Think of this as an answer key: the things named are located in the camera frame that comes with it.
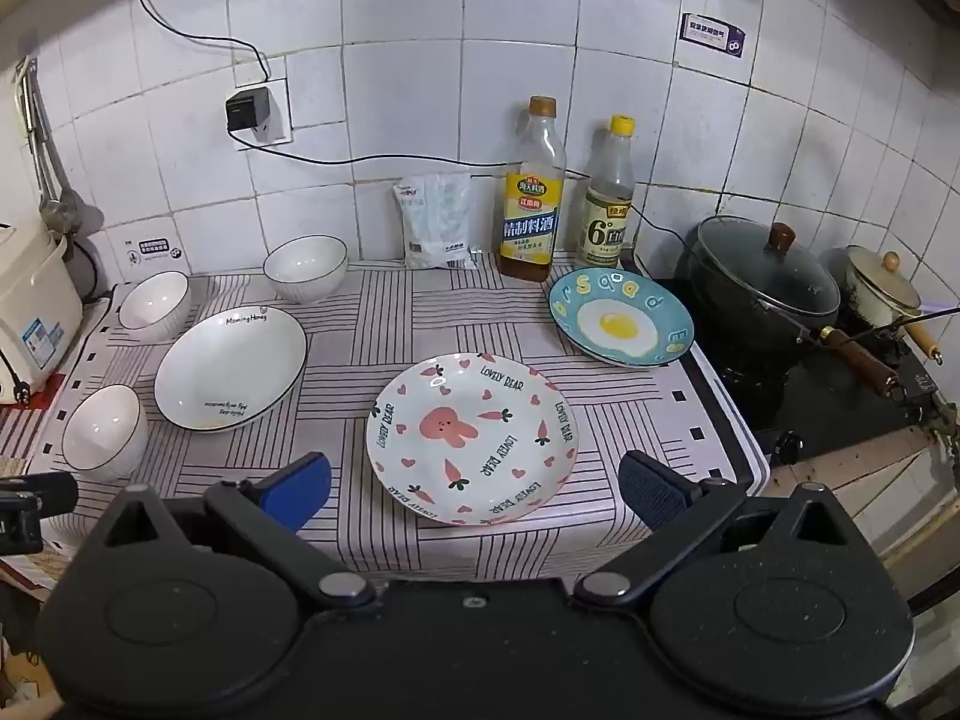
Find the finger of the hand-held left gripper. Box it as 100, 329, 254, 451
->
0, 471, 80, 520

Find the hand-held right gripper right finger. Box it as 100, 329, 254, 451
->
574, 450, 848, 606

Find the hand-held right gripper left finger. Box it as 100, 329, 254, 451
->
101, 452, 376, 610

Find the white black-rimmed bowl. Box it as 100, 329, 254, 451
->
61, 384, 149, 483
262, 235, 350, 305
118, 270, 193, 343

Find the blue fried egg plate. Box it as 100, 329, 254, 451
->
549, 268, 695, 369

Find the pink rabbit carrot plate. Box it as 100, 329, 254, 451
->
366, 352, 580, 527

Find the large white black-rimmed plate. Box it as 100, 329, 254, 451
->
154, 306, 309, 434

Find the white rice cooker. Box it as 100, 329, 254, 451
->
0, 221, 84, 404

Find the black gas stove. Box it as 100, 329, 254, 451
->
637, 270, 960, 462

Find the striped patterned tablecloth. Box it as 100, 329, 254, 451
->
0, 255, 771, 565

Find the glass wok lid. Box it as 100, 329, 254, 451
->
694, 215, 842, 317

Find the clear vinegar bottle yellow cap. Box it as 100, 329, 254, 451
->
581, 115, 638, 269

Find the hanging metal ladle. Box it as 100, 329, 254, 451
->
16, 56, 104, 238

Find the white seasoning bag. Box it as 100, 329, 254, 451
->
391, 172, 481, 272

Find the amber cooking wine bottle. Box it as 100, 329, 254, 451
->
496, 96, 567, 284

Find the cream enamel pot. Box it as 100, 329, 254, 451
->
846, 270, 944, 362

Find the cream pot lid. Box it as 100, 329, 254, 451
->
847, 244, 920, 295

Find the black power adapter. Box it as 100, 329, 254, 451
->
225, 88, 279, 138

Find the black wok wooden handle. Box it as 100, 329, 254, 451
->
675, 240, 901, 400

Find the white blue wall sticker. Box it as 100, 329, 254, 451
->
124, 235, 185, 268

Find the black power cable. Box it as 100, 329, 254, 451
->
127, 0, 272, 87
227, 126, 687, 252

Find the white wall socket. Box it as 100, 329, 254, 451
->
234, 75, 293, 146

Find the purple wall sticker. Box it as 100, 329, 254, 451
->
681, 13, 748, 59

